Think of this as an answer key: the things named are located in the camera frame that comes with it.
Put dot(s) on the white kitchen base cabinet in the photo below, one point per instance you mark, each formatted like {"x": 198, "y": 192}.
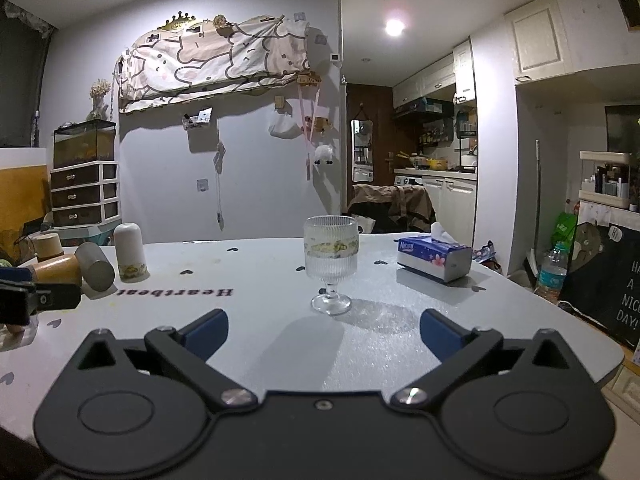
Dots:
{"x": 450, "y": 202}

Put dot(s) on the green bag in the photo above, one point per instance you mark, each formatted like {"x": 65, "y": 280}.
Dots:
{"x": 565, "y": 227}

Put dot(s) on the round ceiling light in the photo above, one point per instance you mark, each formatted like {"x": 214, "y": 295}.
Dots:
{"x": 394, "y": 27}

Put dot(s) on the white storage rack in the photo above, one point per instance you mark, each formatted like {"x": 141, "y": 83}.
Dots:
{"x": 606, "y": 190}

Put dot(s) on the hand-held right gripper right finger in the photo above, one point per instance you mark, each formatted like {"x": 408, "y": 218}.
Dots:
{"x": 439, "y": 334}

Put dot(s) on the tan wooden cup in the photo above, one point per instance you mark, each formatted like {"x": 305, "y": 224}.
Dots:
{"x": 55, "y": 269}

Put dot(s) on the tan lidded jar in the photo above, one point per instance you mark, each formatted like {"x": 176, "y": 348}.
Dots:
{"x": 47, "y": 246}

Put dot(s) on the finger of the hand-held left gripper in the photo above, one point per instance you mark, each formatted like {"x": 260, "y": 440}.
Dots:
{"x": 52, "y": 299}

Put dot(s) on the glass fish tank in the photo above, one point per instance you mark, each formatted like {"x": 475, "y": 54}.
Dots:
{"x": 84, "y": 144}

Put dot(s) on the gold crown ornament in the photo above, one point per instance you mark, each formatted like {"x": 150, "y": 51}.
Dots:
{"x": 176, "y": 22}

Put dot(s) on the printed blanket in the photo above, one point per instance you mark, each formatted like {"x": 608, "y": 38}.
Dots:
{"x": 215, "y": 60}

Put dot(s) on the white cup with printed band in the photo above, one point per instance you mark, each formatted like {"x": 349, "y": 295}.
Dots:
{"x": 130, "y": 250}

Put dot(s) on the clear wall shelf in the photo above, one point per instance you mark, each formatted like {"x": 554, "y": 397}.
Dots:
{"x": 197, "y": 119}

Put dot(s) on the black chalkboard sign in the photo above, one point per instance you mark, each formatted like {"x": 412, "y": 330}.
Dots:
{"x": 607, "y": 280}

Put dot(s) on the white mop pole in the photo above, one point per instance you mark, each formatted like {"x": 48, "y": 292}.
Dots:
{"x": 536, "y": 200}

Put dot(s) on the wall mirror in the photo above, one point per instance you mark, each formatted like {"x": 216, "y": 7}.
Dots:
{"x": 362, "y": 152}

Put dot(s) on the ribbed glass goblet cup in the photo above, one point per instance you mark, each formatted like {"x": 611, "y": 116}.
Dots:
{"x": 330, "y": 260}

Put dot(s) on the white drawer unit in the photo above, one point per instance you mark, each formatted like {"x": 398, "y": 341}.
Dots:
{"x": 85, "y": 192}

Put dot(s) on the dried flower bunch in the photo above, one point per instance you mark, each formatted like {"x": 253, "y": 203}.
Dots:
{"x": 99, "y": 92}

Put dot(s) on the grey cup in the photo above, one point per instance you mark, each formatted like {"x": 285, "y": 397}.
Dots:
{"x": 95, "y": 266}

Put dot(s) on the white plush toy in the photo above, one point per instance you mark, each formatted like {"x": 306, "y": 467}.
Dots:
{"x": 325, "y": 154}

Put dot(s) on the white upper cabinet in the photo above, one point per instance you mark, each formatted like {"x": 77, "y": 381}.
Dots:
{"x": 539, "y": 35}

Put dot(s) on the white hanging bag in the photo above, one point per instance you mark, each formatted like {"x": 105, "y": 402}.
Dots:
{"x": 284, "y": 126}

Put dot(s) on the dark curtain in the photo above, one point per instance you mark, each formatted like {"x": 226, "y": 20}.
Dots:
{"x": 20, "y": 75}

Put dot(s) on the yellow board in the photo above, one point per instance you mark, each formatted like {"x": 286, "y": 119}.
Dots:
{"x": 22, "y": 195}

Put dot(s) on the clear water bottle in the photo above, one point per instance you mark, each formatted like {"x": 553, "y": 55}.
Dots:
{"x": 552, "y": 272}

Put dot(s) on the yellow cooking pot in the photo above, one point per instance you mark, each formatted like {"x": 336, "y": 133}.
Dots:
{"x": 436, "y": 164}

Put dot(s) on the blue tissue pack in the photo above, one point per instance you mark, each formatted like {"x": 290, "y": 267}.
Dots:
{"x": 434, "y": 260}

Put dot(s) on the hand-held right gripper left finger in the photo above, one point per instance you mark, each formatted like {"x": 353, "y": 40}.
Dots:
{"x": 206, "y": 334}

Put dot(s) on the chair with brown cloth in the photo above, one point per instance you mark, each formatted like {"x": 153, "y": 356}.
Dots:
{"x": 392, "y": 200}

